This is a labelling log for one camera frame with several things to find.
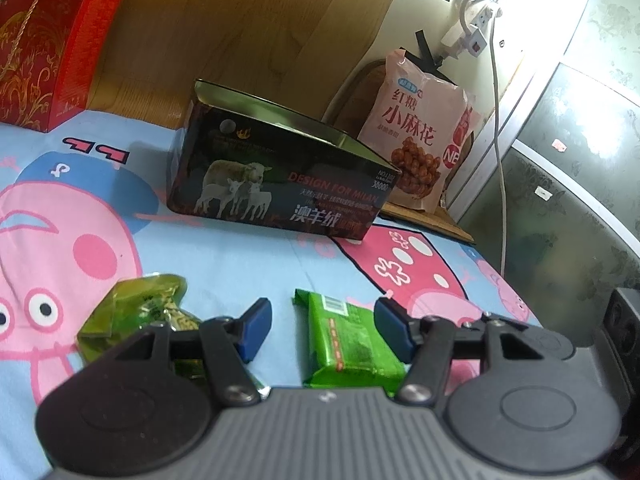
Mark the bright green snack pack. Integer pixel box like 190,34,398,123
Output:
294,289,406,396

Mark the green gold foil packet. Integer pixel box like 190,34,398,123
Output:
76,274,202,365

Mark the black sheep-print box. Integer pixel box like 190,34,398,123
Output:
167,79,400,240

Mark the large pink snack bag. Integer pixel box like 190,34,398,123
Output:
358,49,480,214

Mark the white power strip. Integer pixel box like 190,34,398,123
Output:
439,1,502,60

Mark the red gift box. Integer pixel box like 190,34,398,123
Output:
1,0,122,132

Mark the white cable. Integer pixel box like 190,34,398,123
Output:
487,6,509,276

